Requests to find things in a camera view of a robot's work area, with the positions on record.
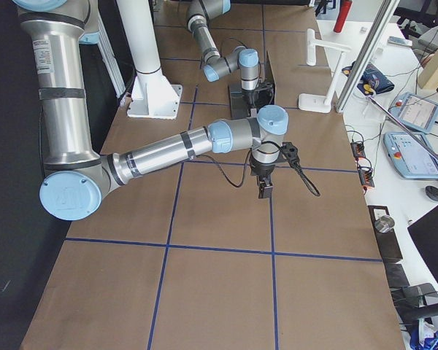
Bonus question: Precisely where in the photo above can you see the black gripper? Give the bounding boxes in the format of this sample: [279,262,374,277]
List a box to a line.
[250,158,275,199]
[242,89,259,109]

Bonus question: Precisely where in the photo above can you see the grey laptop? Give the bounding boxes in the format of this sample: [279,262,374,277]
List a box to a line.
[228,48,275,120]

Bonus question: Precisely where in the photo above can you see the white desk lamp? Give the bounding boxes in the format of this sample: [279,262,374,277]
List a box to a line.
[298,28,353,114]

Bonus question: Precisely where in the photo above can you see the black desk mouse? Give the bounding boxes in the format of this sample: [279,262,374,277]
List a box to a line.
[425,185,438,202]

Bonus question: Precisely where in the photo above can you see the orange electronics boards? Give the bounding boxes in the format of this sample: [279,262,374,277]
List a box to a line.
[350,141,374,192]

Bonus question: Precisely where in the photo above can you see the metal cup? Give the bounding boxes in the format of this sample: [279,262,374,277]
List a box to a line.
[374,215,395,233]

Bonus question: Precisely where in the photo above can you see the blue space pattern pouch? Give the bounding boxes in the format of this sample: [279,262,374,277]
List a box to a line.
[357,63,394,96]

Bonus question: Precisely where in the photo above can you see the red cylinder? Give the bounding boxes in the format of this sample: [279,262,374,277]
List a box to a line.
[333,0,353,33]

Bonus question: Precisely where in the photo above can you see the upper teach pendant tablet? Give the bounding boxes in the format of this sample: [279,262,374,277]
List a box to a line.
[388,92,438,134]

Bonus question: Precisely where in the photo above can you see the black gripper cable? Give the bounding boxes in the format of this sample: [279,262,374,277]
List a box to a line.
[204,140,321,198]

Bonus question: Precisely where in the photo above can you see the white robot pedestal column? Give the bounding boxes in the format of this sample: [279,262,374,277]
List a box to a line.
[117,0,183,120]

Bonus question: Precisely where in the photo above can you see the aluminium frame post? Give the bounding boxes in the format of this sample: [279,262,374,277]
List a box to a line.
[335,0,399,113]

